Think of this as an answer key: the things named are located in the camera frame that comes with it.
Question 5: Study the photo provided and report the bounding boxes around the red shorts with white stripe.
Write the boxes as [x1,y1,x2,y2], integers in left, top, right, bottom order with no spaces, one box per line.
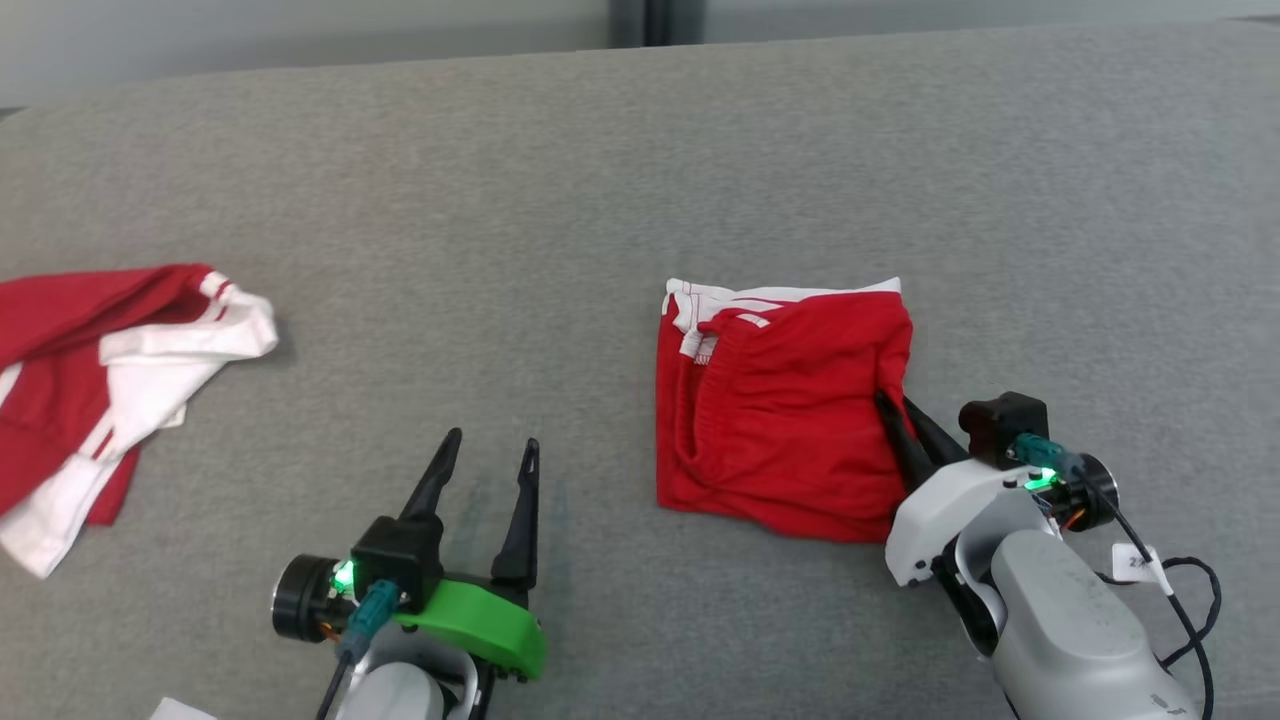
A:
[655,277,916,546]

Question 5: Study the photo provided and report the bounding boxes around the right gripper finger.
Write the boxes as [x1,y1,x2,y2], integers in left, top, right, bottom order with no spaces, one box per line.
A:
[903,397,970,468]
[874,390,938,493]

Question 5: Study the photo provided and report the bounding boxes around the left camera cable teal plug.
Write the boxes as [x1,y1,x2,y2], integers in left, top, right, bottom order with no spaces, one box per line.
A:
[316,579,404,720]

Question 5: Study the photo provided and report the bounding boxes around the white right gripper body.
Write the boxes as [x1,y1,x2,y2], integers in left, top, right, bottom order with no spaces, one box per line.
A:
[884,454,1121,588]

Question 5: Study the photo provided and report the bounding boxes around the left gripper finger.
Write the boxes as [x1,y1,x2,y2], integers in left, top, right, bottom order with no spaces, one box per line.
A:
[489,437,542,593]
[398,427,464,523]

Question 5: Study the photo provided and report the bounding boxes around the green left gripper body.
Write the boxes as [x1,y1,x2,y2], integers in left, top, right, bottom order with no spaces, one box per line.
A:
[271,553,549,683]

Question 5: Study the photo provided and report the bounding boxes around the grey vertical wall post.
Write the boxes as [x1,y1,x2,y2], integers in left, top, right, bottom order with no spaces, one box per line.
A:
[607,0,707,49]

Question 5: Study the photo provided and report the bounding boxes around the red and white jersey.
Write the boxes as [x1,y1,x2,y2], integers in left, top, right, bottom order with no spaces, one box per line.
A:
[0,263,281,581]

